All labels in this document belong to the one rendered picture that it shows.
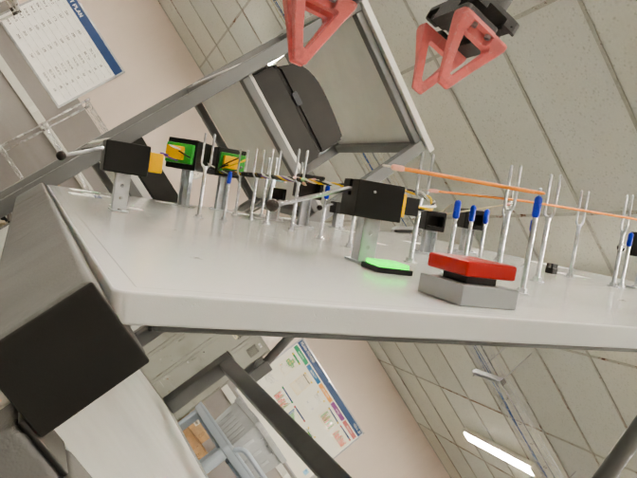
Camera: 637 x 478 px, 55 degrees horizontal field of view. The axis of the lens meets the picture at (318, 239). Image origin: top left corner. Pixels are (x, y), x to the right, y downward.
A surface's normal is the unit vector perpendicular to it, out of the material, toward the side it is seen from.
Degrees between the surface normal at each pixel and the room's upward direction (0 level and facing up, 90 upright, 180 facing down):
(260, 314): 90
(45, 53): 90
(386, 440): 90
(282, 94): 90
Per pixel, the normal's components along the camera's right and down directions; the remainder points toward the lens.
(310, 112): 0.44, 0.15
